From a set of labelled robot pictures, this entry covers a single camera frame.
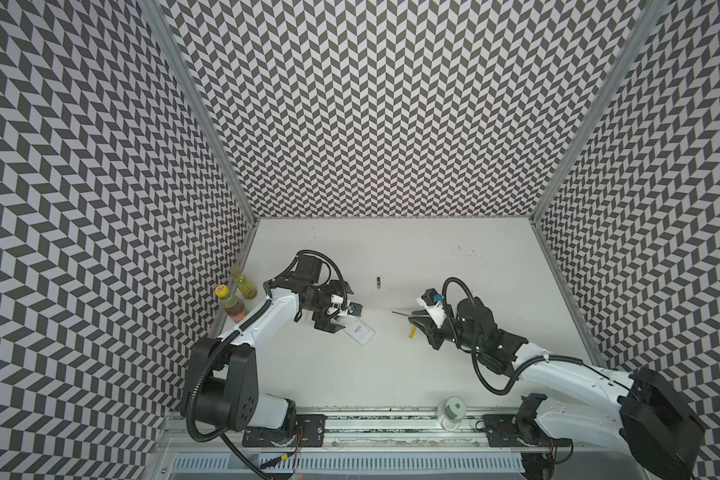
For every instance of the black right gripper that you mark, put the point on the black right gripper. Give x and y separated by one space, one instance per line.
439 328

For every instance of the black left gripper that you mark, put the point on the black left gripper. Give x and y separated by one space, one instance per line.
324 322

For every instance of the clear handle screwdriver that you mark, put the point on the clear handle screwdriver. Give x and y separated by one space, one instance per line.
406 314

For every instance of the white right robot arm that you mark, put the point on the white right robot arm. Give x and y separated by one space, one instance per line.
640 414

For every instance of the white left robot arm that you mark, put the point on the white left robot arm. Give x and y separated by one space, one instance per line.
222 391

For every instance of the yellow-green drink bottle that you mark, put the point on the yellow-green drink bottle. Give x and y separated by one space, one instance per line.
245 285

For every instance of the red tea bottle yellow cap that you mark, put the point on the red tea bottle yellow cap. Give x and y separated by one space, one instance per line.
230 303

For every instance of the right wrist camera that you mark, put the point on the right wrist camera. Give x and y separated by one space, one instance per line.
432 302

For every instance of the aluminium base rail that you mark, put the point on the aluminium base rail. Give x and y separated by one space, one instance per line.
366 429

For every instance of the aluminium left corner post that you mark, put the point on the aluminium left corner post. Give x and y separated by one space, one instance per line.
155 18

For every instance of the aluminium corner post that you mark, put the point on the aluminium corner post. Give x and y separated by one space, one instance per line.
648 19
155 18

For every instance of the aluminium right corner post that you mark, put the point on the aluminium right corner post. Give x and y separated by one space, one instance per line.
648 19

